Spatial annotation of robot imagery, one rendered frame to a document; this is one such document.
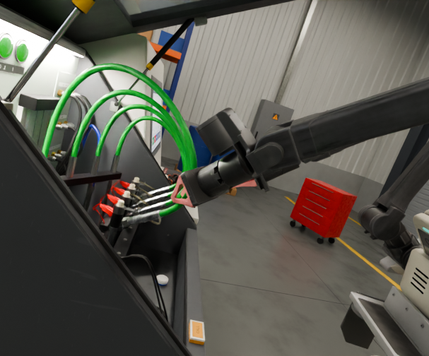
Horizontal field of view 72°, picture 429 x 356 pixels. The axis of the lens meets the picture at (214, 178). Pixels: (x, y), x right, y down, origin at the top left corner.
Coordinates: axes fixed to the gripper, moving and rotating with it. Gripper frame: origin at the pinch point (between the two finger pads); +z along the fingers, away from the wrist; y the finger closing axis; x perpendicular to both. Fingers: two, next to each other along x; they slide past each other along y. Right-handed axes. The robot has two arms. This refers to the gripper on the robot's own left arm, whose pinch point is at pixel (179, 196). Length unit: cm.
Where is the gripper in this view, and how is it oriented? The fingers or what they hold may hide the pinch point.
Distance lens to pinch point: 63.1
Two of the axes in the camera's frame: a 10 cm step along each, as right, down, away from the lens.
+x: 3.9, 9.2, -0.8
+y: -6.1, 2.0, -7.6
